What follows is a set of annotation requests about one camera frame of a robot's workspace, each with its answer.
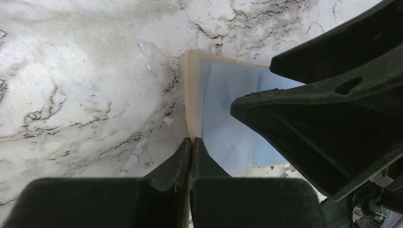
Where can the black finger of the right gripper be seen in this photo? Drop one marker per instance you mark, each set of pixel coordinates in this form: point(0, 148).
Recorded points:
point(346, 47)
point(339, 132)

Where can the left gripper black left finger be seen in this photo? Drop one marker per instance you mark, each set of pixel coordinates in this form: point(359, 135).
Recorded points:
point(157, 200)

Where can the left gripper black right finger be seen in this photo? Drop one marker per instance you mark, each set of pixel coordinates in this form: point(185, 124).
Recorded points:
point(218, 200)

